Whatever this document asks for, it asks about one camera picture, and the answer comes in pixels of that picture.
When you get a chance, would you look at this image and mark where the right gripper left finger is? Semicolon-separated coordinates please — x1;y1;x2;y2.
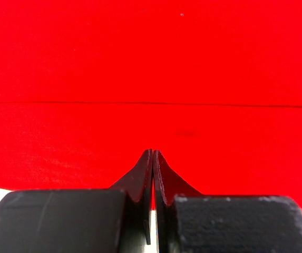
0;149;153;252

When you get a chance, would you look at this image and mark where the red t shirt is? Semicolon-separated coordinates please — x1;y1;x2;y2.
0;1;302;207

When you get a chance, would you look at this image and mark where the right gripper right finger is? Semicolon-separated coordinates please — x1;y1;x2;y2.
153;150;302;252

